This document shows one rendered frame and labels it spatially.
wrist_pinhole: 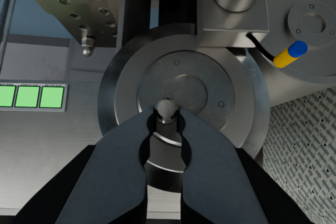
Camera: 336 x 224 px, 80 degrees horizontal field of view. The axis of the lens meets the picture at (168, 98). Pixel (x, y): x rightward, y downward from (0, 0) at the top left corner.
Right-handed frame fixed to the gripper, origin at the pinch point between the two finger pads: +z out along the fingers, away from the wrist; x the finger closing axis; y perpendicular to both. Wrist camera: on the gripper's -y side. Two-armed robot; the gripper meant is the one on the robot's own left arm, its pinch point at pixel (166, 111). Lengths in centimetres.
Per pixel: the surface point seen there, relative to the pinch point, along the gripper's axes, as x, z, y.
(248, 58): 7.2, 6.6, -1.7
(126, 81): -3.4, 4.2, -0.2
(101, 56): -88, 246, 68
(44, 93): -30.5, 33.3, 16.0
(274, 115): 19.1, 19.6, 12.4
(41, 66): -160, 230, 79
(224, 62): 4.7, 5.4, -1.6
